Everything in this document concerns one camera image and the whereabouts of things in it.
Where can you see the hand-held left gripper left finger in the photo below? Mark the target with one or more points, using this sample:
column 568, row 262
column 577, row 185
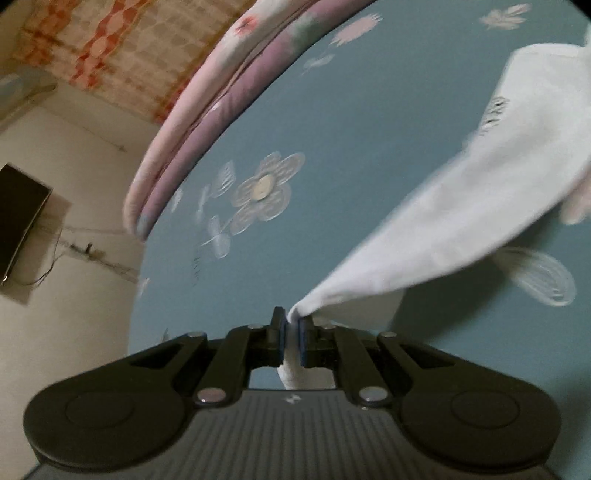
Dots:
column 279, row 333

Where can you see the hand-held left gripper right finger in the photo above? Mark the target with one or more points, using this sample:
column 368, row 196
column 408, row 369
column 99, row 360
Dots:
column 303, row 342

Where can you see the white t-shirt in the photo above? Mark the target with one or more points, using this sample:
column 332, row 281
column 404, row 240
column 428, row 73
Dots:
column 461, row 207

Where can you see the purple floral quilt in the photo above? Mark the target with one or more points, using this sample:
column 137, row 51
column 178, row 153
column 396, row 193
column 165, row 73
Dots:
column 221, row 110

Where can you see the orange checked curtain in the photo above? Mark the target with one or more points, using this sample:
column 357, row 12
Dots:
column 115, row 55

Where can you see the white air conditioner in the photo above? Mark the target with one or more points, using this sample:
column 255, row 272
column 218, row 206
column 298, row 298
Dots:
column 23, row 92

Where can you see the wall wiring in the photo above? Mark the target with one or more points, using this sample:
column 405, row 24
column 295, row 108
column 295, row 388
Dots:
column 92, row 254

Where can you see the black wall television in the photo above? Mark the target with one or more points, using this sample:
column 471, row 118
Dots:
column 18, row 217

